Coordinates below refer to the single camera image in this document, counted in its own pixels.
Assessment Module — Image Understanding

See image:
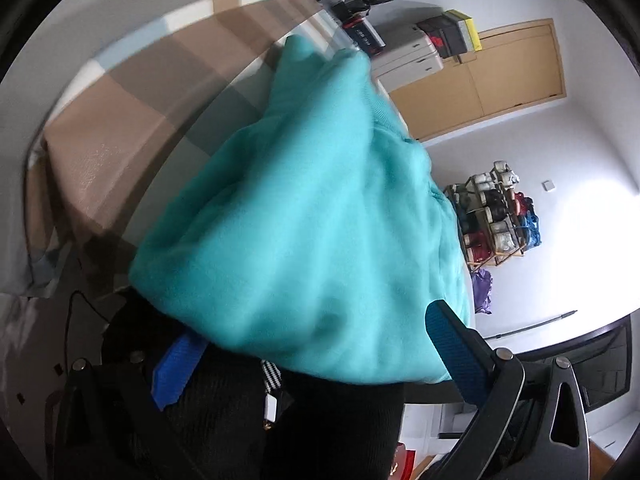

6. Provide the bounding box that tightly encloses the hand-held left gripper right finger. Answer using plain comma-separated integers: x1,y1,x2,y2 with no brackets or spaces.
424,299,592,480

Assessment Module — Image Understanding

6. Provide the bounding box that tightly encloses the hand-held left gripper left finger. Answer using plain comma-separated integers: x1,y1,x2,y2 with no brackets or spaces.
47,335,206,480

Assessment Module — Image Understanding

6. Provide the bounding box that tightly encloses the teal zip jacket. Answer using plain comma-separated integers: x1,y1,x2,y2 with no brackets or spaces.
127,35,471,386

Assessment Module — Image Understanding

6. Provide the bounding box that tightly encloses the purple bag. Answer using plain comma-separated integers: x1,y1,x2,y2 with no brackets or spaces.
470,267,496,316

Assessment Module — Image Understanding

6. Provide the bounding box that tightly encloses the black framed glass door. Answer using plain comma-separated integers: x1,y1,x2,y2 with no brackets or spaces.
520,317,633,411

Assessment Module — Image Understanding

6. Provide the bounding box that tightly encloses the checkered tablecloth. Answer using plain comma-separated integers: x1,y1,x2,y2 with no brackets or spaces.
25,0,361,301

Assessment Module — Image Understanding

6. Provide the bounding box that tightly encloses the wooden door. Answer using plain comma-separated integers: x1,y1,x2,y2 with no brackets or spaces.
387,17,568,143

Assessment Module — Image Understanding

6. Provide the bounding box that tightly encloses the white upright suitcase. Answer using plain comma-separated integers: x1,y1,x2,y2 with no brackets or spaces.
372,25,446,91

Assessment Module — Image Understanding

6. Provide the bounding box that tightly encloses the grey black shoe box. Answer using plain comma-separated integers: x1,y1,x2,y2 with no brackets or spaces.
417,17,473,58

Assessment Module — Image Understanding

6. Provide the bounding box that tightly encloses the yellow lid shoe box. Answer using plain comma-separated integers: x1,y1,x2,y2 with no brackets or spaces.
442,9,483,53

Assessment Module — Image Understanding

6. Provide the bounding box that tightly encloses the red and black box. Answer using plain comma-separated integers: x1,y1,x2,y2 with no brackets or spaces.
342,15,388,56

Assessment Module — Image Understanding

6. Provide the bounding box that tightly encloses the black white checkered strap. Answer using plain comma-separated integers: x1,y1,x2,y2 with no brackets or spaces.
260,359,285,431

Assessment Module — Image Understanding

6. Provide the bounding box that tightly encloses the black cable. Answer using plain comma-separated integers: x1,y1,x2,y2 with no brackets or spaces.
66,290,112,363

